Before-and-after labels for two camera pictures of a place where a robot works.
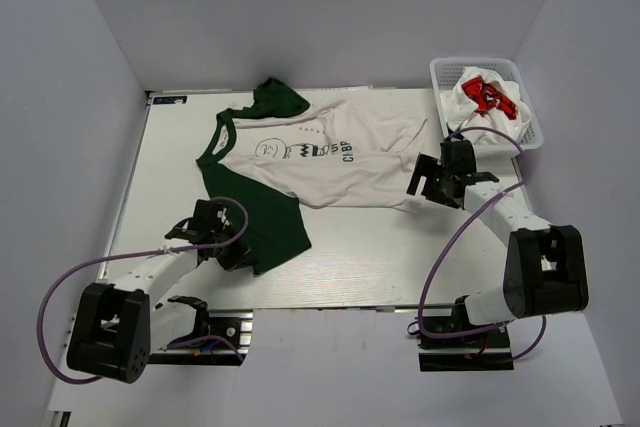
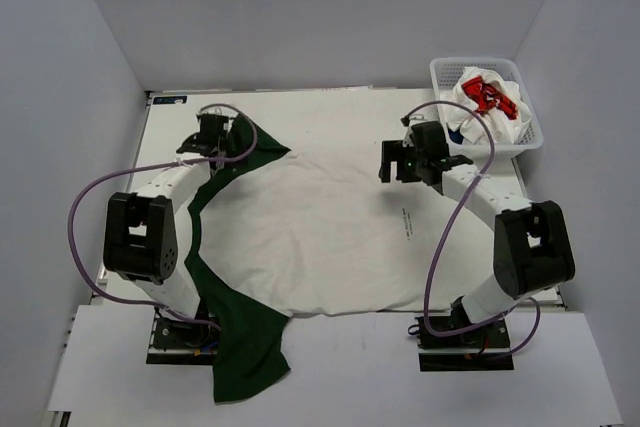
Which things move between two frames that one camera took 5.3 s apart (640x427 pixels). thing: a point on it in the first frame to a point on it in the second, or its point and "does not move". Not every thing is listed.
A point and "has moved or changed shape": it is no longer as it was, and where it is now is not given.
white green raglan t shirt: (269, 155) has moved or changed shape
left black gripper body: (231, 255) to (226, 147)
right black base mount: (452, 343) does not move
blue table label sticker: (181, 99) does not move
